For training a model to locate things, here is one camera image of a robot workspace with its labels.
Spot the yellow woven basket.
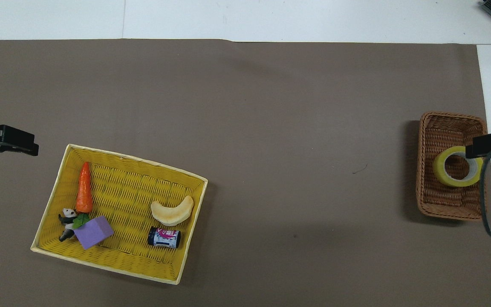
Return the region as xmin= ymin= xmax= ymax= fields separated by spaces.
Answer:
xmin=30 ymin=144 xmax=208 ymax=285

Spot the yellow tape roll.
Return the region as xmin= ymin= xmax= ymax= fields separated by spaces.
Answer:
xmin=433 ymin=146 xmax=484 ymax=188

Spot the brown wicker basket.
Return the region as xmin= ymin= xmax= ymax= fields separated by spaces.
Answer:
xmin=416 ymin=112 xmax=488 ymax=221

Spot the peeled toy banana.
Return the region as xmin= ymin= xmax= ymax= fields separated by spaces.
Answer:
xmin=150 ymin=195 xmax=195 ymax=227

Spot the small printed can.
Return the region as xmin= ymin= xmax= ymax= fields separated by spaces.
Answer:
xmin=147 ymin=227 xmax=182 ymax=249

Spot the orange toy carrot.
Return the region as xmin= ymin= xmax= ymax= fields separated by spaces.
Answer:
xmin=72 ymin=162 xmax=94 ymax=229

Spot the purple foam block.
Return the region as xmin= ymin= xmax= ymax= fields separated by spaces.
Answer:
xmin=74 ymin=216 xmax=115 ymax=250

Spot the small panda figure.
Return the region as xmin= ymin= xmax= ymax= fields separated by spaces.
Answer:
xmin=58 ymin=208 xmax=78 ymax=243

